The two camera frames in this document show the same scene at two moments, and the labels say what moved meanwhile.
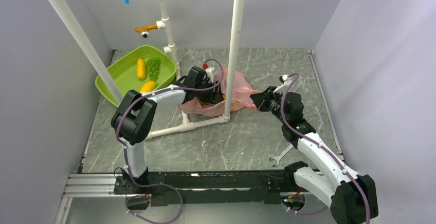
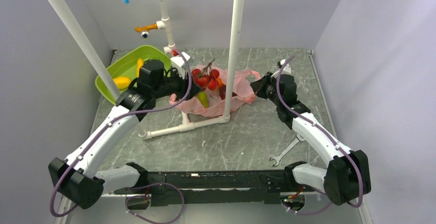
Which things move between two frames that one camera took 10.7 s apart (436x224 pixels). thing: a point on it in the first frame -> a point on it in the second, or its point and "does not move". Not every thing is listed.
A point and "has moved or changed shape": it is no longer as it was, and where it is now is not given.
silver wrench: x=282 y=154 does not move
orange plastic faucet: x=144 y=30 does not move
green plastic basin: x=124 y=71 does not move
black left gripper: x=214 y=97 -> x=183 y=82
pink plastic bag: x=241 y=99 has moved or changed shape
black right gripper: x=261 y=99 -> x=258 y=86
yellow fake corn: x=141 y=69 does not move
